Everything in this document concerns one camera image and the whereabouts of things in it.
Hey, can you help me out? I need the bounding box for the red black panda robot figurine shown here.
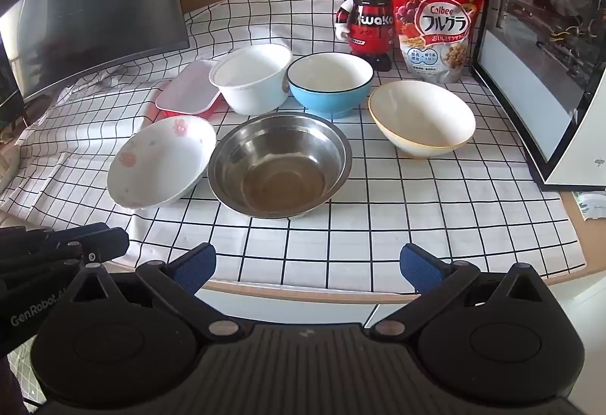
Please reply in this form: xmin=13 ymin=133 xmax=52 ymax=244
xmin=335 ymin=0 xmax=396 ymax=71

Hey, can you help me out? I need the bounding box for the white glass-sided computer case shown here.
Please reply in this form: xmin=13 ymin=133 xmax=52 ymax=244
xmin=473 ymin=0 xmax=606 ymax=192

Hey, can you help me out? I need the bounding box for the white floral bowl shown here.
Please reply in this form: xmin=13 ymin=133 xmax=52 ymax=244
xmin=106 ymin=116 xmax=217 ymax=210

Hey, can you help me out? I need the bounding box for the white black checked tablecloth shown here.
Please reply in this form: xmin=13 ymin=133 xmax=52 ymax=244
xmin=0 ymin=0 xmax=590 ymax=297

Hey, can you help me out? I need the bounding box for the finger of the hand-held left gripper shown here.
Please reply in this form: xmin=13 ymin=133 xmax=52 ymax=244
xmin=51 ymin=222 xmax=130 ymax=265

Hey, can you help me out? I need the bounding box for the red rectangular container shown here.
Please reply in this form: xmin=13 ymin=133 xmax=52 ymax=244
xmin=144 ymin=80 xmax=226 ymax=122

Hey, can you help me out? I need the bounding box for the stainless steel bowl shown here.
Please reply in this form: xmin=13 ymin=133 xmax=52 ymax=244
xmin=207 ymin=112 xmax=353 ymax=220

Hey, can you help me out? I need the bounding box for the white pink rectangular tray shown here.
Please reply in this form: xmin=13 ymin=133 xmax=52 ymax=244
xmin=155 ymin=60 xmax=223 ymax=117

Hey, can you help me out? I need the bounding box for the white paper bowl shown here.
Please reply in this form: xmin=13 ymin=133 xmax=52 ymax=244
xmin=209 ymin=44 xmax=292 ymax=116

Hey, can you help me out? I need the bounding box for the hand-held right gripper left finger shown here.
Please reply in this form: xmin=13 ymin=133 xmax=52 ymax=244
xmin=71 ymin=243 xmax=242 ymax=343

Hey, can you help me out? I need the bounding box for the red cereal bag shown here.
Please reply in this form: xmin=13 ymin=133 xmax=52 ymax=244
xmin=391 ymin=0 xmax=488 ymax=84

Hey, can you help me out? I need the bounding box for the black computer monitor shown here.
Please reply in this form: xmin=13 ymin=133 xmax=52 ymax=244
xmin=0 ymin=0 xmax=191 ymax=103

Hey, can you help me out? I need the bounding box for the patterned card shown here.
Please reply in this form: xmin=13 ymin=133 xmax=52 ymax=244
xmin=572 ymin=190 xmax=606 ymax=223

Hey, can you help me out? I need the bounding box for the cream bowl yellow rim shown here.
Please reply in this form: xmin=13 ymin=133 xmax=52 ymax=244
xmin=368 ymin=80 xmax=476 ymax=159

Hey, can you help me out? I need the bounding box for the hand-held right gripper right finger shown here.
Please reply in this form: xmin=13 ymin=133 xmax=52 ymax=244
xmin=364 ymin=243 xmax=550 ymax=343

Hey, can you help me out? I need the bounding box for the blue bowl white inside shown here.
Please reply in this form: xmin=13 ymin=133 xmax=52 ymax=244
xmin=287 ymin=53 xmax=374 ymax=120

